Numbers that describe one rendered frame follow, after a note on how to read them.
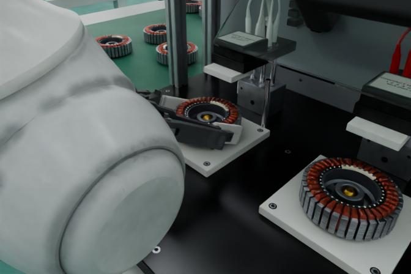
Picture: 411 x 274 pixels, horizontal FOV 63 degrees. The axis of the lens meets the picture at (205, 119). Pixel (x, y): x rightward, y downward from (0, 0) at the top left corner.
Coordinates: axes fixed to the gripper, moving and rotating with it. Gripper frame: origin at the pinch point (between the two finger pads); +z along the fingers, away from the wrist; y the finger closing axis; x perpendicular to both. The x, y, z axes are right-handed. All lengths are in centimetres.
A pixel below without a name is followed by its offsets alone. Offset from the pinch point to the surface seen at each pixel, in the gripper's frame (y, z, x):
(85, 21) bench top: -89, 24, 6
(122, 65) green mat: -41.0, 11.1, -0.2
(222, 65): -0.8, 0.5, 9.2
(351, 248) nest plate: 27.6, -3.4, -4.2
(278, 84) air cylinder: 3.0, 13.0, 9.2
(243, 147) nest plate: 7.4, 1.9, -1.5
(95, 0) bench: -133, 50, 16
